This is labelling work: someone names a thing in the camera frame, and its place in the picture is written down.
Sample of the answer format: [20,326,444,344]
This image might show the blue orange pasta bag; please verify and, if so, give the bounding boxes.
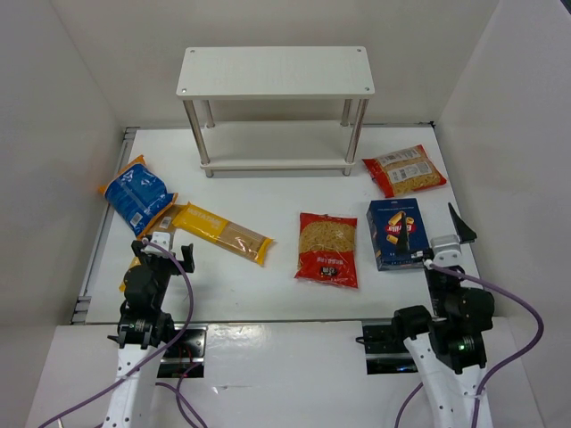
[98,155,178,239]

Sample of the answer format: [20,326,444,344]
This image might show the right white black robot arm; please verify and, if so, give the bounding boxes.
[392,210,495,427]

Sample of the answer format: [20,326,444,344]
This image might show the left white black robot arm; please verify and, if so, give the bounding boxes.
[103,232,194,427]

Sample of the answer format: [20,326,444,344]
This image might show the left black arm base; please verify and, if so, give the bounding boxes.
[157,325,208,379]

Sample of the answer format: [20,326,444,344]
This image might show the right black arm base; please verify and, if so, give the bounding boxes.
[355,319,418,375]

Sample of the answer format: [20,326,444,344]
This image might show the white two-tier shelf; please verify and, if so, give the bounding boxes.
[176,46,375,177]

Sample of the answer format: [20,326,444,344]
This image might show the blue Barilla rigatoni box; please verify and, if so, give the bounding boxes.
[367,198,429,271]

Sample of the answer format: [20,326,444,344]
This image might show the yellow Pastatime spaghetti pack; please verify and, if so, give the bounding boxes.
[173,203,274,266]

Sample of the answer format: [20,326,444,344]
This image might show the yellow spaghetti pack with label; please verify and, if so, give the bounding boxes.
[137,204,186,241]

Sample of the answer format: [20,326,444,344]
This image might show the red fusilli bag front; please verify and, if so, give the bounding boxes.
[295,212,358,289]

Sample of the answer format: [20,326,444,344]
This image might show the red fusilli bag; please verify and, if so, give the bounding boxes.
[362,144,447,198]
[295,212,358,289]

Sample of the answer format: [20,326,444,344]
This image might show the red fusilli bag back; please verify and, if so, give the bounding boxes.
[362,144,447,198]

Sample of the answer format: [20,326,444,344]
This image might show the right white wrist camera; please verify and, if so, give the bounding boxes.
[424,235,462,269]

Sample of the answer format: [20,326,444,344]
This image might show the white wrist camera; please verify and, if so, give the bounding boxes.
[424,235,462,269]
[142,232,172,258]

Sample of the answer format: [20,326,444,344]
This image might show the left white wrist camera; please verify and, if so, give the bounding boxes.
[142,232,172,258]

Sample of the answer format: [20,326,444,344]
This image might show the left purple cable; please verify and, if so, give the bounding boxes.
[37,238,209,428]

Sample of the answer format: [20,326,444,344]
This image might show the purple cable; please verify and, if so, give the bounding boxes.
[37,238,209,428]
[395,261,546,428]

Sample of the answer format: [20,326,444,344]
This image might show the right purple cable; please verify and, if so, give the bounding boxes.
[395,261,546,428]

